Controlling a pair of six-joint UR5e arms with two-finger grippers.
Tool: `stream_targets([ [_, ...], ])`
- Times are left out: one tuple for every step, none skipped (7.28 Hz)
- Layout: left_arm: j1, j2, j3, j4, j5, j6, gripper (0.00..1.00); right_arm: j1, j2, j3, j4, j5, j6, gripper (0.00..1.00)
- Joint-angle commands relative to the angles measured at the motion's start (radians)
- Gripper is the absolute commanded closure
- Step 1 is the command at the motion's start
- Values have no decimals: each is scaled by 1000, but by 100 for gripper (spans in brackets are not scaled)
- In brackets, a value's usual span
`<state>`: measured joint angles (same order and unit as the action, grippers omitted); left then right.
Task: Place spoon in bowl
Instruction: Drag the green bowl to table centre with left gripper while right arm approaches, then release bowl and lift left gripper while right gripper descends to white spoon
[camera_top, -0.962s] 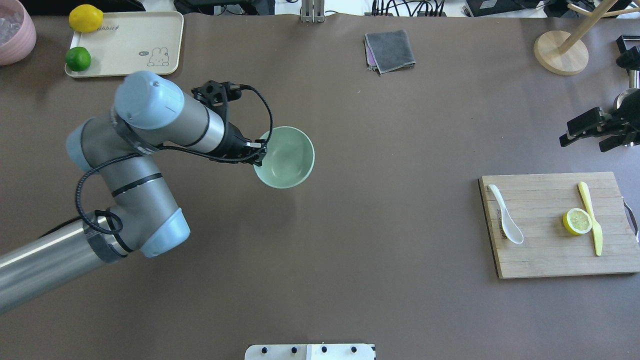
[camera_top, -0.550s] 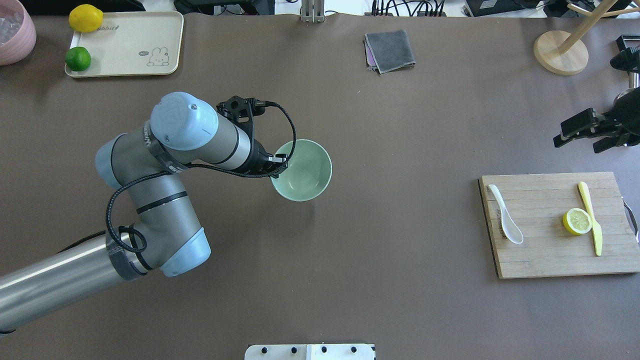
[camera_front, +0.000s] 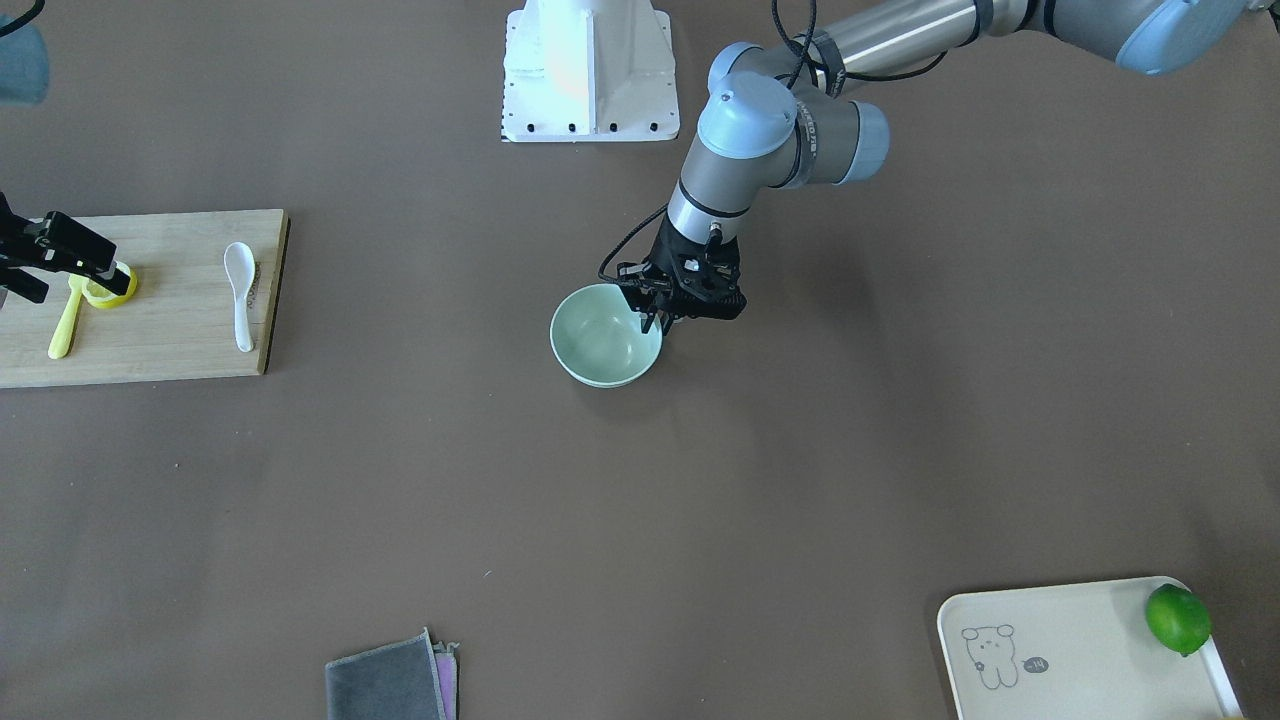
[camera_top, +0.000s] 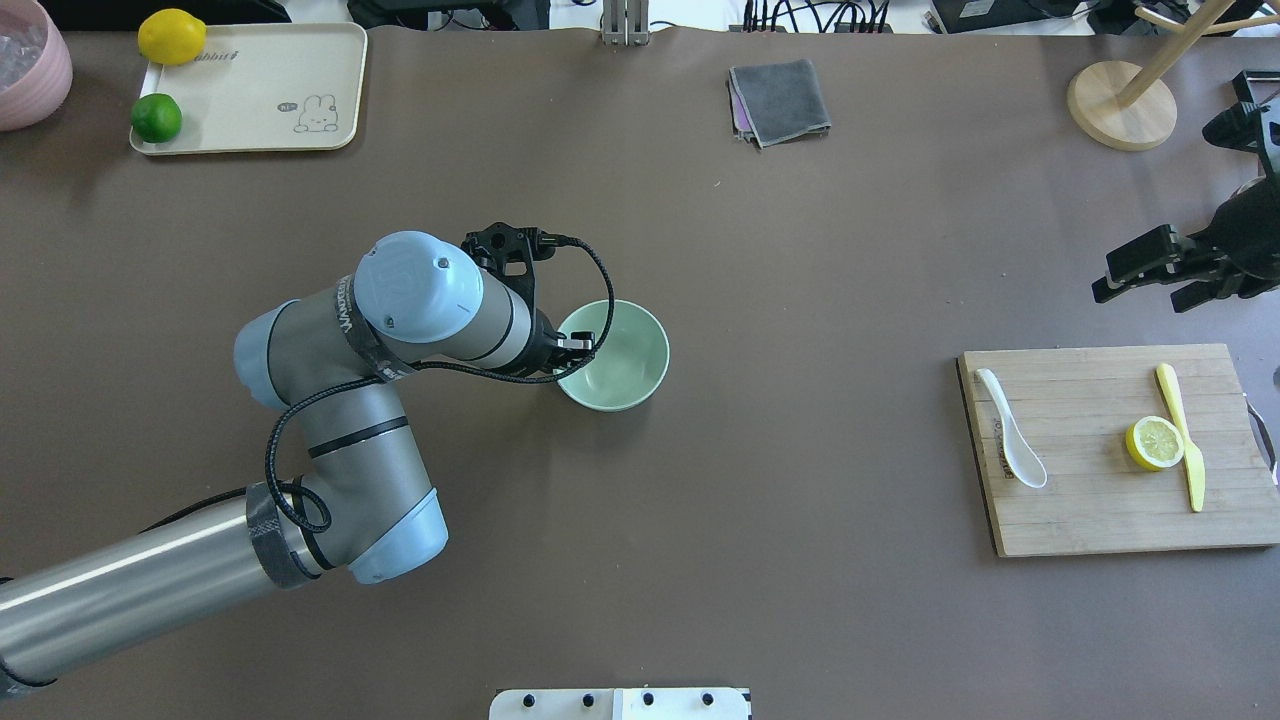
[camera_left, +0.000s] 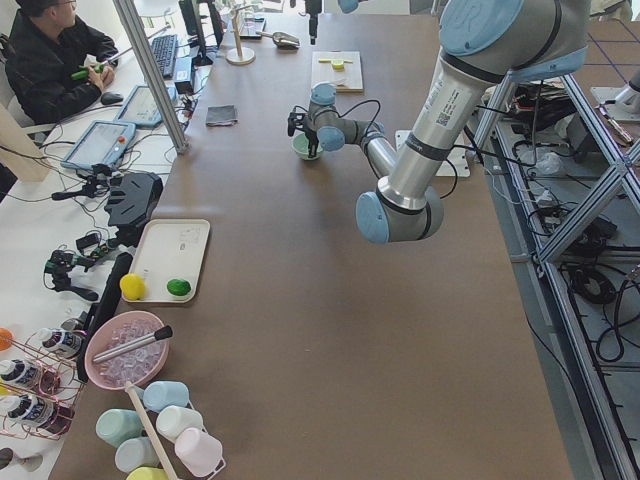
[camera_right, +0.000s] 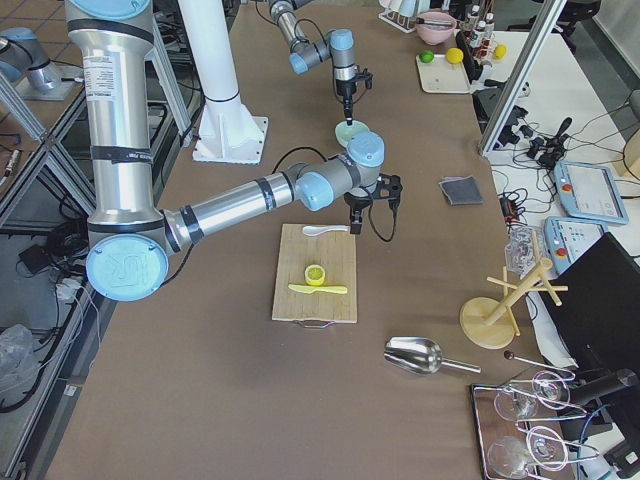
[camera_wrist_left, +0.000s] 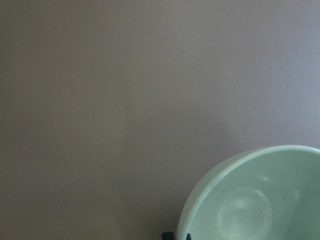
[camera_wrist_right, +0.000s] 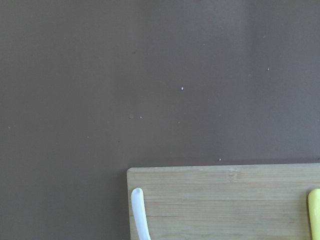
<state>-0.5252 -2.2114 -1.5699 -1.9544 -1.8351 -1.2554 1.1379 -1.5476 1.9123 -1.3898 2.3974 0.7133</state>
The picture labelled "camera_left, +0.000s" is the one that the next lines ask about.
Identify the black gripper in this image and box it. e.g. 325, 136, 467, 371
304, 0, 322, 45
287, 110, 320, 159

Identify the green ceramic bowl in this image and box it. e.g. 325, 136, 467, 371
291, 133, 323, 161

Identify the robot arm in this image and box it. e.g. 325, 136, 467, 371
288, 0, 590, 244

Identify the pink bowl with ice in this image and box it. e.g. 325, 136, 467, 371
84, 311, 169, 390

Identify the metal scoop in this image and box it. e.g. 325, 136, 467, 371
258, 31, 300, 50

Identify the bamboo cutting board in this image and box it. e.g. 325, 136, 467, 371
310, 51, 364, 93

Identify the wooden stand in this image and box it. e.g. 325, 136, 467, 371
226, 4, 256, 66

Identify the grey folded cloth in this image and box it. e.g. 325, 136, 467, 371
205, 104, 238, 127

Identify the black keyboard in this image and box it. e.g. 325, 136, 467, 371
150, 34, 179, 79

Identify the teach pendant tablet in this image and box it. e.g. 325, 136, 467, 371
114, 85, 162, 129
61, 121, 137, 171

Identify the beige tray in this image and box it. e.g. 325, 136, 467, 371
122, 219, 210, 304

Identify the green lime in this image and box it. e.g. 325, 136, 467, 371
166, 278, 192, 297

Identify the yellow lemon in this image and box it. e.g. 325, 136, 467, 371
119, 273, 146, 301

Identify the seated person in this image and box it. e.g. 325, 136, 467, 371
5, 1, 118, 124

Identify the white cup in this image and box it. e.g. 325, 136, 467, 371
156, 405, 204, 443

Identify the pink cup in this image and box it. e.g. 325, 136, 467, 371
174, 427, 225, 478

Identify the green cup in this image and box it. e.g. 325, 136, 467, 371
95, 409, 144, 448

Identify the light blue cup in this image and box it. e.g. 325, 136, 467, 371
115, 437, 160, 473

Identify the yellow cup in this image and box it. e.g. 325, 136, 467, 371
126, 466, 168, 480

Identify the aluminium frame post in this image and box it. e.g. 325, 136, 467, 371
113, 0, 189, 155

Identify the copper wire bottle rack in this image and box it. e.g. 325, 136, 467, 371
1, 328, 84, 440

